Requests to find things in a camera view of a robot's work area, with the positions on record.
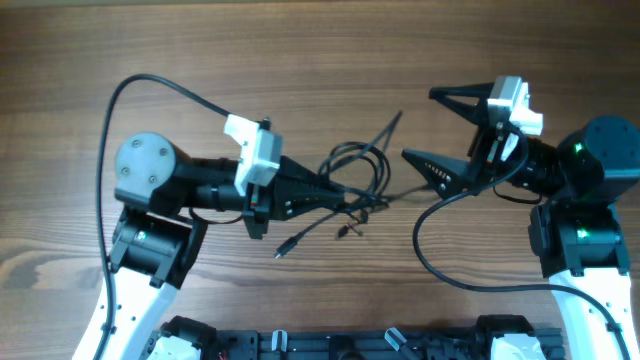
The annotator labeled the camera black cable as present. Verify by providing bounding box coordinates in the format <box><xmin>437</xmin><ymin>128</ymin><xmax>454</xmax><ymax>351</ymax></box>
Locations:
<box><xmin>412</xmin><ymin>127</ymin><xmax>631</xmax><ymax>360</ymax></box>
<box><xmin>92</xmin><ymin>73</ymin><xmax>231</xmax><ymax>360</ymax></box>

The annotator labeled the black usb cable bundle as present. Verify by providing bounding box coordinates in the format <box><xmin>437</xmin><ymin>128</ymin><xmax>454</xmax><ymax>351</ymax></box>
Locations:
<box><xmin>273</xmin><ymin>110</ymin><xmax>436</xmax><ymax>260</ymax></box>

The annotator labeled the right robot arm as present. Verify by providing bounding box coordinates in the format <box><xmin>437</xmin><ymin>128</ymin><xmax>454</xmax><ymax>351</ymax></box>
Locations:
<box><xmin>402</xmin><ymin>76</ymin><xmax>639</xmax><ymax>359</ymax></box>

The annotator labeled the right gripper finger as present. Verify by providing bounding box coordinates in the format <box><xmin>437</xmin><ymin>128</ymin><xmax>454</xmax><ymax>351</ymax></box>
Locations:
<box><xmin>429</xmin><ymin>82</ymin><xmax>494</xmax><ymax>127</ymax></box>
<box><xmin>402</xmin><ymin>149</ymin><xmax>478</xmax><ymax>199</ymax></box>

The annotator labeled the left camera black cable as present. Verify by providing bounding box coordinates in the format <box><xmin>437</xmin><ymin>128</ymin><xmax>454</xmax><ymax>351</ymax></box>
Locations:
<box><xmin>92</xmin><ymin>73</ymin><xmax>231</xmax><ymax>360</ymax></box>

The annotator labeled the right camera black cable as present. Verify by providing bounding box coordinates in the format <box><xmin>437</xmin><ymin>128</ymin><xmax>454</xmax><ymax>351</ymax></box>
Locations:
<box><xmin>412</xmin><ymin>127</ymin><xmax>631</xmax><ymax>360</ymax></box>

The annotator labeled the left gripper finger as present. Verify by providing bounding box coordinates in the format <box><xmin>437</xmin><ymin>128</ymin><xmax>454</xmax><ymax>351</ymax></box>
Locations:
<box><xmin>272</xmin><ymin>179</ymin><xmax>344</xmax><ymax>221</ymax></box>
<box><xmin>277</xmin><ymin>156</ymin><xmax>328</xmax><ymax>187</ymax></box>

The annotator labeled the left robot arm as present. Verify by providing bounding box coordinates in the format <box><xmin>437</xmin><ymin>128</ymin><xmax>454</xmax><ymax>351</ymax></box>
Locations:
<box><xmin>73</xmin><ymin>132</ymin><xmax>344</xmax><ymax>359</ymax></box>

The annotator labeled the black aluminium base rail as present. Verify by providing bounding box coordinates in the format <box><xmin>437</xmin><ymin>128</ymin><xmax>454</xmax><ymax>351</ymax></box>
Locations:
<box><xmin>140</xmin><ymin>315</ymin><xmax>566</xmax><ymax>360</ymax></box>

